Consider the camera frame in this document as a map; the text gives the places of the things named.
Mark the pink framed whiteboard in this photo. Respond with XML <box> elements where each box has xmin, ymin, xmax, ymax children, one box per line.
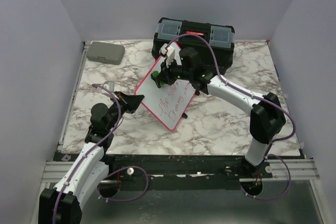
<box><xmin>134</xmin><ymin>56</ymin><xmax>195</xmax><ymax>131</ymax></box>

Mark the aluminium frame rail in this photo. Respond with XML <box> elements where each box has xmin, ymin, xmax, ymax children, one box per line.
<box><xmin>41</xmin><ymin>162</ymin><xmax>74</xmax><ymax>183</ymax></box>

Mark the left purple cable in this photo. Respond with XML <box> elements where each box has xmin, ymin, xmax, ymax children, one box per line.
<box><xmin>52</xmin><ymin>83</ymin><xmax>150</xmax><ymax>224</ymax></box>

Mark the metal whiteboard stand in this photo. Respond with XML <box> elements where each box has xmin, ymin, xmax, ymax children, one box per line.
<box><xmin>182</xmin><ymin>90</ymin><xmax>200</xmax><ymax>119</ymax></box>

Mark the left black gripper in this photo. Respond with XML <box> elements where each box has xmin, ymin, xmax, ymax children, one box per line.
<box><xmin>107</xmin><ymin>91</ymin><xmax>145</xmax><ymax>131</ymax></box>

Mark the black plastic toolbox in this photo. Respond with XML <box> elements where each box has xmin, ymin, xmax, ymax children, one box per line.
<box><xmin>151</xmin><ymin>17</ymin><xmax>235</xmax><ymax>75</ymax></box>

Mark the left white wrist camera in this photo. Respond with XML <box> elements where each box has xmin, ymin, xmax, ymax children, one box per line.
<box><xmin>102</xmin><ymin>81</ymin><xmax>115</xmax><ymax>92</ymax></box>

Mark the green whiteboard eraser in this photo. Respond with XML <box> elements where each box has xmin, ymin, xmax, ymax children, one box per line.
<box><xmin>151</xmin><ymin>71</ymin><xmax>159</xmax><ymax>84</ymax></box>

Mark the grey plastic case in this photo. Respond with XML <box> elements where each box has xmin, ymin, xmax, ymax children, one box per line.
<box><xmin>86</xmin><ymin>41</ymin><xmax>125</xmax><ymax>65</ymax></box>

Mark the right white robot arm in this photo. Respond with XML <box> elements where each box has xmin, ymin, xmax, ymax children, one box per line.
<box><xmin>151</xmin><ymin>47</ymin><xmax>286</xmax><ymax>178</ymax></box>

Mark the purple cable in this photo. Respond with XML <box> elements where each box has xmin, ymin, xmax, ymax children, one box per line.
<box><xmin>52</xmin><ymin>83</ymin><xmax>150</xmax><ymax>224</ymax></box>
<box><xmin>164</xmin><ymin>34</ymin><xmax>297</xmax><ymax>200</ymax></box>

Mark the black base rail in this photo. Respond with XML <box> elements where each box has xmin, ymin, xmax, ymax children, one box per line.
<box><xmin>54</xmin><ymin>153</ymin><xmax>274</xmax><ymax>192</ymax></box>

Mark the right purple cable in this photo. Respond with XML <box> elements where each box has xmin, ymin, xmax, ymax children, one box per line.
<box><xmin>164</xmin><ymin>34</ymin><xmax>297</xmax><ymax>200</ymax></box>

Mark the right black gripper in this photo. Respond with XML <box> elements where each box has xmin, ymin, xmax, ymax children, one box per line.
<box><xmin>157</xmin><ymin>57</ymin><xmax>193</xmax><ymax>86</ymax></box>

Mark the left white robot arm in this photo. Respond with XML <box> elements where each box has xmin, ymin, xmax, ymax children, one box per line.
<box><xmin>38</xmin><ymin>92</ymin><xmax>144</xmax><ymax>223</ymax></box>

